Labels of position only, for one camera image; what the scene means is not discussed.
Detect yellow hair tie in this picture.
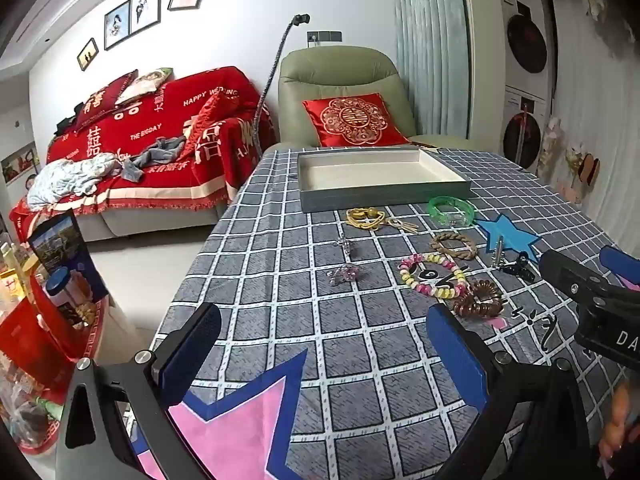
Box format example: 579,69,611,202
346,207,387,232

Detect beige leather armchair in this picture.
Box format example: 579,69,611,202
276,46,493,153

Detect brown braided bracelet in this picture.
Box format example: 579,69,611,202
430,232,478,261

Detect brown spiral hair tie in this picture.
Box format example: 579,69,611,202
453,280,505,317

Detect small black picture frame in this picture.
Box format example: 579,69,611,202
76,37,99,72

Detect wall poster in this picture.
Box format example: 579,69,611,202
0,142,41,183

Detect blue printed box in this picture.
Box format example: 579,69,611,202
27,208,108,326

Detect floral wall decoration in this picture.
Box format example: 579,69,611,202
542,115,601,206

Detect black clothing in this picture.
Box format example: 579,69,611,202
52,102,88,136

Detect pale blue curtain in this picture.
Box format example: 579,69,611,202
389,0,471,140

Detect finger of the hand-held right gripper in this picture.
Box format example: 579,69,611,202
537,249,626,311
598,245,640,292

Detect white dryer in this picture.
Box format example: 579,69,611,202
502,0,556,91

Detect grey checkered tablecloth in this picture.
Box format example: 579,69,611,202
147,147,640,480

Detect blue lidded jar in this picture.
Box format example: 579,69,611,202
42,266,98,331

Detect black framed portrait photo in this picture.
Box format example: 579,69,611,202
103,2,132,51

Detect white and green printed pillow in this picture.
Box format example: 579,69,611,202
117,66,173,106

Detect white washing machine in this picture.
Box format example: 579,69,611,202
502,85,553,171

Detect white and blue garment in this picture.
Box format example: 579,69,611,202
26,152,126,211

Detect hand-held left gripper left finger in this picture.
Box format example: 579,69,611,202
59,302,223,480

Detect red embroidered cushion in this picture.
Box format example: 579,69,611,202
302,92,411,148

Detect grey jewelry tray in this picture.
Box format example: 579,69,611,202
297,149,472,213

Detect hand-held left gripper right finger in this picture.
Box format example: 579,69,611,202
425,302,601,480

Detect black framed couple photo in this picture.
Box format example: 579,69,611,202
129,0,163,36

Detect red printed sofa blanket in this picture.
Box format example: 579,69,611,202
45,66,278,213

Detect colourful beaded bracelet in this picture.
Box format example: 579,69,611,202
398,254,468,297

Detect black claw clip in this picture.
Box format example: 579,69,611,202
501,255,536,281

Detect green translucent bracelet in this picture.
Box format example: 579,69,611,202
428,196,475,226

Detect grey cloth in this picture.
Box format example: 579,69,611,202
122,136,190,183

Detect person's right hand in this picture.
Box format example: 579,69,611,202
597,379,640,462

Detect plain red pillow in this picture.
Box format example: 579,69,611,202
177,91,236,161

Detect beige bow hair clip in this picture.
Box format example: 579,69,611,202
385,217,420,235

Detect sofa with red cover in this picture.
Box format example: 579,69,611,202
10,66,278,241

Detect red lettered pillow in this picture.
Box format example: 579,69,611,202
74,69,140,128

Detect red gift box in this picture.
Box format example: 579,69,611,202
0,280,108,401

